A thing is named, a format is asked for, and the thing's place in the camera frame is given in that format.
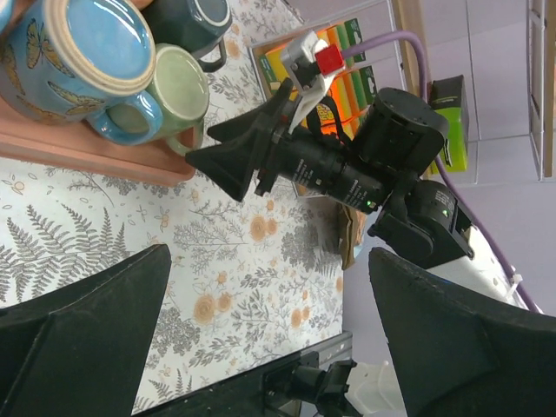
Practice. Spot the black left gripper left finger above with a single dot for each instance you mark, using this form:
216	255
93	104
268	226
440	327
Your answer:
81	350

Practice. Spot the blue butterfly mug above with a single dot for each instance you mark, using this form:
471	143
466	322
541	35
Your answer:
71	61

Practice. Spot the green tissue box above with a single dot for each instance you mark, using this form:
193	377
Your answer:
448	98

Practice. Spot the orange sponge pack right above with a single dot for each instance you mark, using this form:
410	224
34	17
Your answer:
353	92

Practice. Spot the green ceramic mug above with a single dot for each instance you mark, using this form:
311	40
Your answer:
172	108

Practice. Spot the orange sponge pack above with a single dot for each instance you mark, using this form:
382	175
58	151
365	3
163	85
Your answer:
345	34
353	92
273	70

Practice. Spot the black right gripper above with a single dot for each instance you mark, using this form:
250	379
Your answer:
323	165

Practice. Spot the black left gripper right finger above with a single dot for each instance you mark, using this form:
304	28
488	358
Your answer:
457	352

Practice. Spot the dark green mug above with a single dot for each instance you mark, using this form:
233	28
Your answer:
197	26

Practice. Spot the orange sponge pack middle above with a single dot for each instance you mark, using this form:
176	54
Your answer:
345	34

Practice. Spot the terracotta pink tray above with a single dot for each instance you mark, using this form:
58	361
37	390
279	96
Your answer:
30	135

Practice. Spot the orange sponge pack left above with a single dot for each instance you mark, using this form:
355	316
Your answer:
273	70

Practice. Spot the white wire shelf rack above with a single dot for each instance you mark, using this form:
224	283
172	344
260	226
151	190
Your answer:
540	67

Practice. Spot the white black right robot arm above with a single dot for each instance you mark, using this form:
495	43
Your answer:
378	171

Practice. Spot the floral tablecloth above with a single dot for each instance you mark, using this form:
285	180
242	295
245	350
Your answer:
250	281

